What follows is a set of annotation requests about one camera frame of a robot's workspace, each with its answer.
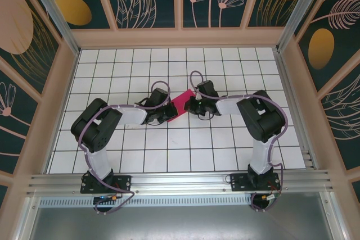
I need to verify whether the pink square paper sheet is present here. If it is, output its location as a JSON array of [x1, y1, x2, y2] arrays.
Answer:
[[165, 89, 196, 123]]

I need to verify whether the aluminium mounting rail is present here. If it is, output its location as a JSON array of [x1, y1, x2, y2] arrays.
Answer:
[[26, 169, 336, 196]]

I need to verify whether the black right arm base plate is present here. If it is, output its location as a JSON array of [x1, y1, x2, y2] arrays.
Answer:
[[229, 170, 281, 192]]

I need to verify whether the aluminium side rail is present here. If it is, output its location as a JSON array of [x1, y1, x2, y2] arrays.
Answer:
[[274, 48, 316, 171]]

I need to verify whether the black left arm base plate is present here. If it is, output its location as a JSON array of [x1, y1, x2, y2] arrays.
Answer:
[[80, 174, 132, 194]]

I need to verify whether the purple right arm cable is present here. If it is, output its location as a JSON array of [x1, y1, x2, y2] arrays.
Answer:
[[189, 70, 289, 213]]

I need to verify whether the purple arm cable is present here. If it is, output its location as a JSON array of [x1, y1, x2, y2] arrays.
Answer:
[[78, 80, 172, 216], [189, 70, 289, 213]]

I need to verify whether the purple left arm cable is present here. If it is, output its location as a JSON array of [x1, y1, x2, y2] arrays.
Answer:
[[78, 80, 172, 216]]

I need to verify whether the aluminium frame post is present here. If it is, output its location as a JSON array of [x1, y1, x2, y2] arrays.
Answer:
[[275, 0, 329, 53], [22, 0, 81, 56]]

